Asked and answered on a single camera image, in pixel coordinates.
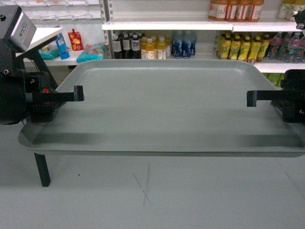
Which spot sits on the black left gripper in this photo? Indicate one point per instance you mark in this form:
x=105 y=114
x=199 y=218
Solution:
x=31 y=94

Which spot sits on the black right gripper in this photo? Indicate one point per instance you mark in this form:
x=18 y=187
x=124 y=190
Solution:
x=292 y=109

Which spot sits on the grey rectangular serving tray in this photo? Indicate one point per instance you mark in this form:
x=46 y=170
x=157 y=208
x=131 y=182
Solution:
x=165 y=108

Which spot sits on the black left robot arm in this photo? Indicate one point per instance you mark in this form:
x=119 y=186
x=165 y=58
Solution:
x=8 y=59

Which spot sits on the white checkout table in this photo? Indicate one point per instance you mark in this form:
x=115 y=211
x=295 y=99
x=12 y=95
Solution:
x=41 y=38

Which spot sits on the teal snack bag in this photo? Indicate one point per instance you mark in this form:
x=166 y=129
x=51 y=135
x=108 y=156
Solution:
x=91 y=52

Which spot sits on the yellow lemon tea bottles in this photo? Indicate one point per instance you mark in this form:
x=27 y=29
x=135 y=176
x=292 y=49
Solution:
x=246 y=47

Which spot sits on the red snack pouch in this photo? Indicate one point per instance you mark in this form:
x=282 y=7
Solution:
x=75 y=39

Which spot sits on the dark tea bottle blue label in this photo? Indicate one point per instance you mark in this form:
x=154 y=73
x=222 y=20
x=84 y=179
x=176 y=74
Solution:
x=136 y=50

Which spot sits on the dark tea bottle middle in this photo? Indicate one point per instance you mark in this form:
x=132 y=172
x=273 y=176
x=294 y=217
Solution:
x=127 y=51

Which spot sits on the blue drink bottle right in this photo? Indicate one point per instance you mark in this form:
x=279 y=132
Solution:
x=189 y=42

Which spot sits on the blue drink bottle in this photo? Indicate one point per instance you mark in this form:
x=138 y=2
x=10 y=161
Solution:
x=177 y=40
x=189 y=42

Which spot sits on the yellow juice bottle back left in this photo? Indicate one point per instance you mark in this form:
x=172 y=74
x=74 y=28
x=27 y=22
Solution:
x=143 y=47

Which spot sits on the blue drink bottle left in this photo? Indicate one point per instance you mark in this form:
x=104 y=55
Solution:
x=177 y=40

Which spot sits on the white slotted shelf upright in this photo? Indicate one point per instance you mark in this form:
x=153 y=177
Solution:
x=105 y=9

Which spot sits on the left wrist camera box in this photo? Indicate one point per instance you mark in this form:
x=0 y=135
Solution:
x=23 y=31

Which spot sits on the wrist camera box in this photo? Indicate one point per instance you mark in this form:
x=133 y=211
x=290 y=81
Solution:
x=23 y=31
x=300 y=19

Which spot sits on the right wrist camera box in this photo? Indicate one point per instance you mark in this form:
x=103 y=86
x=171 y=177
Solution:
x=300 y=19

